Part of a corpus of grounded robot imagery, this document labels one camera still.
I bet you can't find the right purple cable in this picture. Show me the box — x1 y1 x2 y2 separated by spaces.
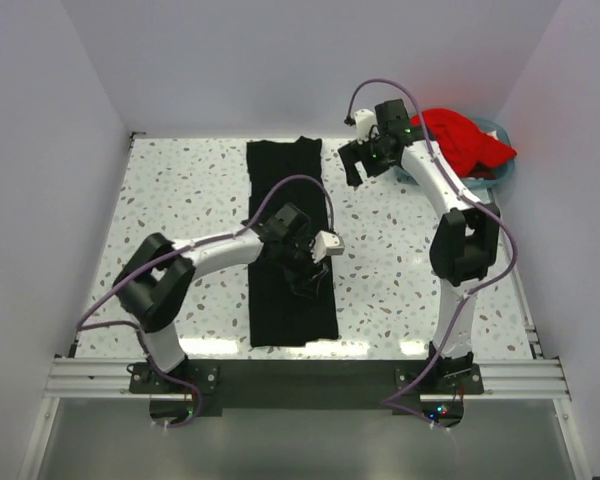
343 78 519 420

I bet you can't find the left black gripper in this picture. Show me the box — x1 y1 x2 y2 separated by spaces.
276 238 327 298

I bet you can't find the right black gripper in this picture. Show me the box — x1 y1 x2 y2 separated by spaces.
338 131 395 187

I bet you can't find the purple cable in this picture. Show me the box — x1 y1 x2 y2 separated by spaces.
75 174 339 429
343 78 519 420

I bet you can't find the teal plastic laundry basket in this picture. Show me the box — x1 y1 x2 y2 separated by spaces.
394 117 515 190

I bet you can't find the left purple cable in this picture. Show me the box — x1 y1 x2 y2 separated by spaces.
75 174 339 429

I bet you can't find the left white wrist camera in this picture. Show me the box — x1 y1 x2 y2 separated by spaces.
310 230 345 264

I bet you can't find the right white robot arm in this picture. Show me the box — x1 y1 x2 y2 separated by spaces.
339 100 500 393

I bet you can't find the aluminium extrusion rail frame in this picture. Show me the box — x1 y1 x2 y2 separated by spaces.
21 138 590 479

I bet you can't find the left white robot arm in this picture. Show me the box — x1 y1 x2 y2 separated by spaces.
113 203 344 392

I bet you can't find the black t shirt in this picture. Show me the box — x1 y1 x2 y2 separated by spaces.
246 137 339 347

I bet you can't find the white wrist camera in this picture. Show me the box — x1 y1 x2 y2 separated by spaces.
310 230 345 264
344 109 377 143

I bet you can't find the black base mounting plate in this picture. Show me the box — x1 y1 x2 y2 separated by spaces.
126 359 485 424

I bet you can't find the red t shirt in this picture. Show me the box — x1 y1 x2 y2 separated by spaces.
422 108 517 178

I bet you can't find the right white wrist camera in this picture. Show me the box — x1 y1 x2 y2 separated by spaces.
344 109 377 143

